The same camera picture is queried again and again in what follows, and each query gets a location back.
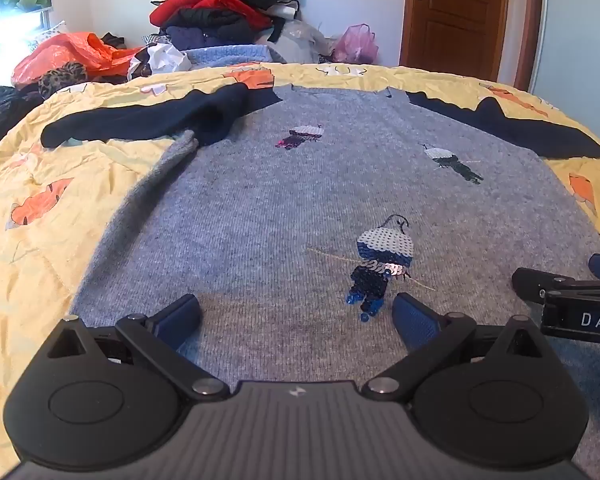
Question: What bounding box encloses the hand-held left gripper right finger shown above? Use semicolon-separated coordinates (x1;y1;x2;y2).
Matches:
360;292;546;401

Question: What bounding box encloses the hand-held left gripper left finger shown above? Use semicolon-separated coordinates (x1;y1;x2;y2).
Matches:
45;294;231;401

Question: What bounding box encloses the grey sweater with navy sleeves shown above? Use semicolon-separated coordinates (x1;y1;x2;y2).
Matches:
41;82;600;480

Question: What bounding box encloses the yellow printed quilt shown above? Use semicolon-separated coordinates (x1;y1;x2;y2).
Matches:
0;62;600;480

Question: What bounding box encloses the leopard print cloth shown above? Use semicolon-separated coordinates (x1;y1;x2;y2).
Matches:
37;61;89;99

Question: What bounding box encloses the light blue knit garment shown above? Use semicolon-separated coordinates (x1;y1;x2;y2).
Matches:
185;45;276;69

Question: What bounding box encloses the dark patterned cloth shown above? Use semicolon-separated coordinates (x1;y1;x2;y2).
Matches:
0;85;47;162

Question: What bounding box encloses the purple navy garment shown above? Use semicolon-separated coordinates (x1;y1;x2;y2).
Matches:
167;27;207;54

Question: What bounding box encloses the brown wooden door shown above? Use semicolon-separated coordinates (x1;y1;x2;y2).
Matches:
399;0;512;84

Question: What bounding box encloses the orange plastic bag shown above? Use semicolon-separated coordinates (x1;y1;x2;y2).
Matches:
12;32;146;87

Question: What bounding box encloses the dark charcoal garment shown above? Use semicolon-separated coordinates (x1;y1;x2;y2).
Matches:
162;7;261;47

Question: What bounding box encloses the clear plastic bag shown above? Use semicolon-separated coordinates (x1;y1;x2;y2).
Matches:
267;19;334;64

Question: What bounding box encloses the white patterned pillow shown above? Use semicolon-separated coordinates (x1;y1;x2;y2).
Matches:
32;21;69;47

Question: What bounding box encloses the window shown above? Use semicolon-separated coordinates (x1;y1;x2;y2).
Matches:
0;7;49;58

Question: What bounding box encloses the wooden door frame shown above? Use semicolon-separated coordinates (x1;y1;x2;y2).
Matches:
510;0;549;94

